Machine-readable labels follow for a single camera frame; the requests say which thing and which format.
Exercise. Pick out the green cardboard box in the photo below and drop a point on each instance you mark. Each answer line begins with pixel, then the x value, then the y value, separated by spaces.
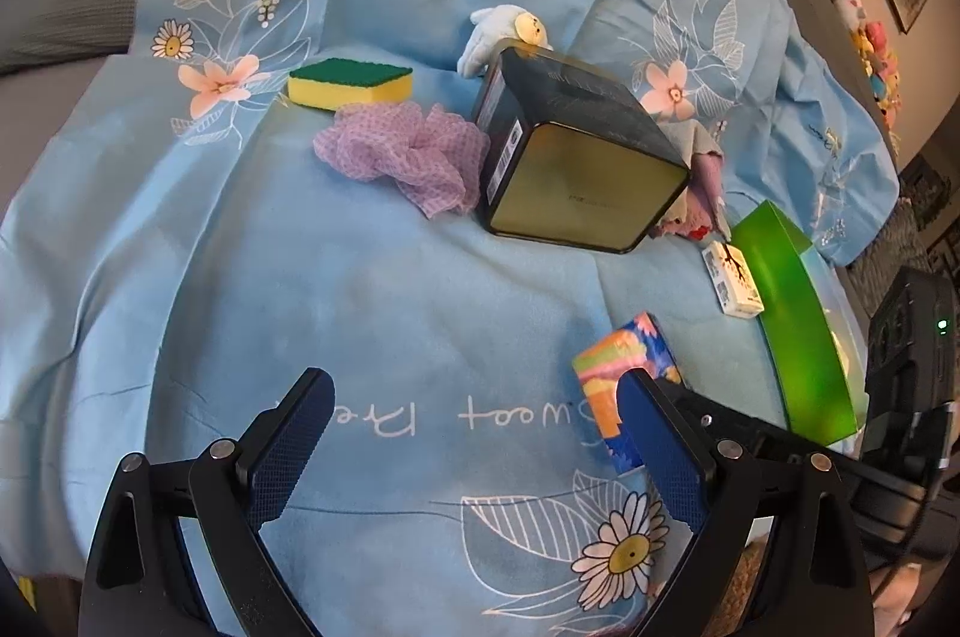
pixel 791 322

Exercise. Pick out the black tin box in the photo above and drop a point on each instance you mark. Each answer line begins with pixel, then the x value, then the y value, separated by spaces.
pixel 577 157

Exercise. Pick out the colourful tissue packet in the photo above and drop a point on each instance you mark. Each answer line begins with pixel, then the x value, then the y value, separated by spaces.
pixel 626 348

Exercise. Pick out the pink yellow plush toy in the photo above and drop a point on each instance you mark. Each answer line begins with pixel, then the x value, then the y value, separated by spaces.
pixel 877 67

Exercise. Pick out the pink soft cloth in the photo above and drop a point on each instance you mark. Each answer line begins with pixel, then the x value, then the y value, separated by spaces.
pixel 706 190

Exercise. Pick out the white plush toy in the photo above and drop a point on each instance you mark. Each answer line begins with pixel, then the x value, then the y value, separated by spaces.
pixel 495 33

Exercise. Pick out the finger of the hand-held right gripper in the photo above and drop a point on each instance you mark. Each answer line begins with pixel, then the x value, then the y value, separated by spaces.
pixel 742 423

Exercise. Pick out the grey green sock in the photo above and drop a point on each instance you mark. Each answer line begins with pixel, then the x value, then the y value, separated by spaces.
pixel 703 138

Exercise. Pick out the clear plastic bag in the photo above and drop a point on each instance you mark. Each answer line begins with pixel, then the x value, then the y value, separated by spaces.
pixel 832 194

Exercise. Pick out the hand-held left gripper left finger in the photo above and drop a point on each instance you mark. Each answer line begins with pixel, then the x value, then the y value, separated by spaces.
pixel 292 442

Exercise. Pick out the yellow green sponge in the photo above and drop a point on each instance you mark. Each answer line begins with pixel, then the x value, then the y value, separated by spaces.
pixel 349 82

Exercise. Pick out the blue floral bedsheet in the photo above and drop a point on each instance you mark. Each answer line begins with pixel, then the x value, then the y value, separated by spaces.
pixel 375 307

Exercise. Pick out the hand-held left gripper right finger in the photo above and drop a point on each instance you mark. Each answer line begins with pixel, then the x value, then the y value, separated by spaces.
pixel 667 449

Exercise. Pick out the red white sock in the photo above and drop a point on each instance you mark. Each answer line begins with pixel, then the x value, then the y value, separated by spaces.
pixel 691 228

